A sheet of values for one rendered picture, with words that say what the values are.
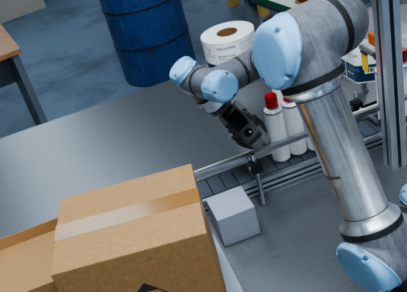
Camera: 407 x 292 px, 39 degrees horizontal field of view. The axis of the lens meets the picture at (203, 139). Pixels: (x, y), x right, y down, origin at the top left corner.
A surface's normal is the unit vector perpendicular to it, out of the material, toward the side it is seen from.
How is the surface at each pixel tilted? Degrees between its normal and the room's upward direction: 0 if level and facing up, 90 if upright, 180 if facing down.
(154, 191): 0
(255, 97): 0
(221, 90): 81
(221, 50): 90
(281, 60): 83
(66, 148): 0
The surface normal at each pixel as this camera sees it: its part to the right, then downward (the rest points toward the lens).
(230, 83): 0.50, 0.21
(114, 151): -0.22, -0.82
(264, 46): -0.86, 0.33
